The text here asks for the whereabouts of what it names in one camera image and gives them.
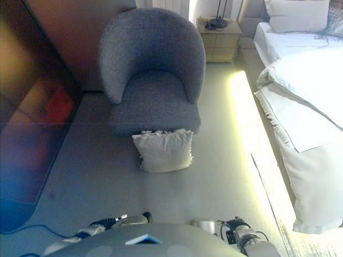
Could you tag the dark robot right hand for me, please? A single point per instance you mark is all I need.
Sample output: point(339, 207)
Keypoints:
point(237, 221)

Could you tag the beige upholstered bed frame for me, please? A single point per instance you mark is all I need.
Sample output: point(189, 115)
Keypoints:
point(249, 16)

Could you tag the grey robot torso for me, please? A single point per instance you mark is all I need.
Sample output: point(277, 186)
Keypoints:
point(150, 246)

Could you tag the white bed pillow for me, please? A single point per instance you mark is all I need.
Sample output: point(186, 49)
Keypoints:
point(297, 14)

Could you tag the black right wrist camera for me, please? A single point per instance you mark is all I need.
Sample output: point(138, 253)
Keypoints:
point(230, 236)

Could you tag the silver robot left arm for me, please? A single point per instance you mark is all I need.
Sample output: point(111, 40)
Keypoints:
point(88, 230)

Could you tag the white fringed cushion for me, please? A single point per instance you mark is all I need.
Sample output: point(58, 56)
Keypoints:
point(163, 152)

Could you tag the white radiator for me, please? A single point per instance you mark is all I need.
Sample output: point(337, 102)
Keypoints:
point(177, 6)

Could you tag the white mattress sheet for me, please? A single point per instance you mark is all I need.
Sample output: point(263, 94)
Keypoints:
point(281, 45)

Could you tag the dark reflective wall panel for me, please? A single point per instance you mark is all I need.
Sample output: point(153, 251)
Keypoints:
point(24, 120)

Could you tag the grey fringed throw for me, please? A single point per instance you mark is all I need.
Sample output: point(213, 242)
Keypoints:
point(333, 26)

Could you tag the white folded duvet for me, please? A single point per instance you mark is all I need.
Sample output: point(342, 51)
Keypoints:
point(308, 77)

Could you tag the beige wooden nightstand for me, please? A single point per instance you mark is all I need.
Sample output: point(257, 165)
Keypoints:
point(219, 42)

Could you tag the grey fabric armchair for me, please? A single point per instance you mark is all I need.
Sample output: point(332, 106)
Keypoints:
point(150, 101)

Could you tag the dark robot left hand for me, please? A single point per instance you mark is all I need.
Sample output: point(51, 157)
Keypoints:
point(108, 222)

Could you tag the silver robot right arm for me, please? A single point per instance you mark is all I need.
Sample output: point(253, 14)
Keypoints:
point(257, 241)

